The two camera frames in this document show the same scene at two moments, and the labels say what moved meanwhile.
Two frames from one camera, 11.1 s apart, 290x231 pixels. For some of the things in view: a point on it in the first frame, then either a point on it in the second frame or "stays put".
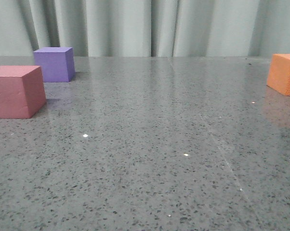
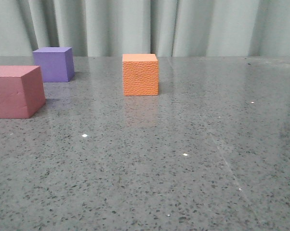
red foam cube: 17,92 stays put
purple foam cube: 57,63 stays put
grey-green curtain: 146,28 stays put
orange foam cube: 283,75 to 140,74
